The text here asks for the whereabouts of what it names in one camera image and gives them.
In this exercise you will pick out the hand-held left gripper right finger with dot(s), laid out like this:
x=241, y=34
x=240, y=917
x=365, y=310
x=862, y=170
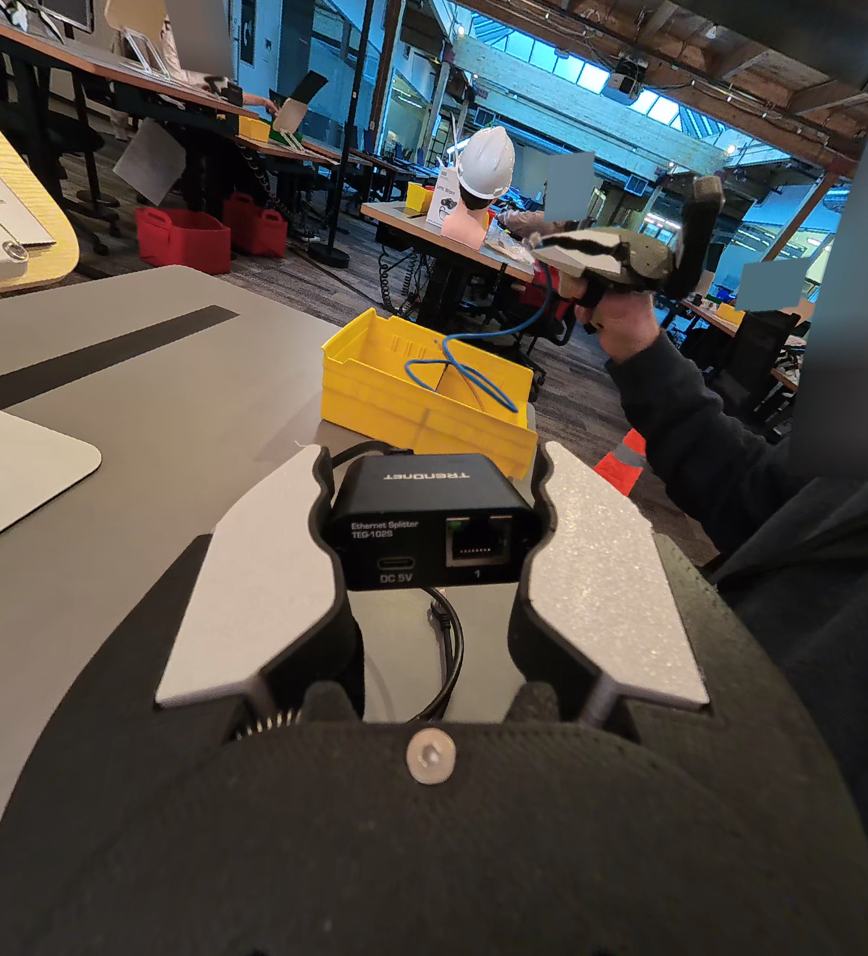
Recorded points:
x=605, y=590

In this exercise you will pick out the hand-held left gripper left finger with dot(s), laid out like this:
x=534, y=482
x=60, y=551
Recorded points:
x=254, y=590

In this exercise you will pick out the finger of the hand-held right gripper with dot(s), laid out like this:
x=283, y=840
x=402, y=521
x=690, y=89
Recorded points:
x=590, y=265
x=590, y=239

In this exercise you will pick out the black ethernet splitter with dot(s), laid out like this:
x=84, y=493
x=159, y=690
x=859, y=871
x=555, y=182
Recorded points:
x=419, y=493

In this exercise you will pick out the yellow divided storage bin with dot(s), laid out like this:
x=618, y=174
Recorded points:
x=374, y=388

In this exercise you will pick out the person's right forearm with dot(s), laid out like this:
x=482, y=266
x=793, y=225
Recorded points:
x=695, y=433

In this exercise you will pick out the person's right hand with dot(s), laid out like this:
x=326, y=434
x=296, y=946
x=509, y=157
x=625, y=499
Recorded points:
x=628, y=321

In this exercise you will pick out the pink mannequin head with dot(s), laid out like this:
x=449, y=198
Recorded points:
x=467, y=220

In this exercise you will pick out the orange safety vest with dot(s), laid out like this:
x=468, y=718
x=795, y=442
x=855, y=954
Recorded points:
x=620, y=463

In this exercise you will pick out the white hard hat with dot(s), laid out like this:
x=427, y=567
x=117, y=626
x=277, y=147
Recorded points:
x=487, y=160

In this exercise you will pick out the white product box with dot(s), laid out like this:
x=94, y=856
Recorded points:
x=443, y=198

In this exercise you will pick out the small yellow parts bin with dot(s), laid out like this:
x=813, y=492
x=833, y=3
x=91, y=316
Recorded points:
x=419, y=198

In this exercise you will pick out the black floor pole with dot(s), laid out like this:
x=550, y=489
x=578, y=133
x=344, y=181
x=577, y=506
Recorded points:
x=348, y=112

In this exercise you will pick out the red storage bin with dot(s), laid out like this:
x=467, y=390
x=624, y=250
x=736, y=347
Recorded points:
x=187, y=243
x=258, y=228

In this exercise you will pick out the grey hanging paper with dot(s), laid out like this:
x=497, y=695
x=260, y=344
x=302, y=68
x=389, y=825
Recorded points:
x=150, y=160

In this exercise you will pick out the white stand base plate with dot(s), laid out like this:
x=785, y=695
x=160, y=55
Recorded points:
x=15, y=478

